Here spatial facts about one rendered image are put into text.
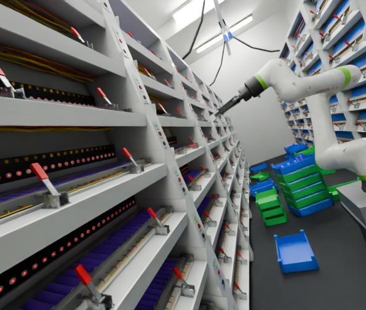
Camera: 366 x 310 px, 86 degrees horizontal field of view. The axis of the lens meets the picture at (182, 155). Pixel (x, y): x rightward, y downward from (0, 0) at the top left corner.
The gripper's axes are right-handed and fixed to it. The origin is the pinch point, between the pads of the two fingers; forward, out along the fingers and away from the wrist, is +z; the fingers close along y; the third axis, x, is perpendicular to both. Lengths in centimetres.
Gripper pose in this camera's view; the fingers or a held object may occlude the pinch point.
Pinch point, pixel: (214, 115)
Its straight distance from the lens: 108.2
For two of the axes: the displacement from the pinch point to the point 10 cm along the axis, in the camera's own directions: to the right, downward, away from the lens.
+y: 3.2, -1.4, 9.4
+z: -7.6, 5.5, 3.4
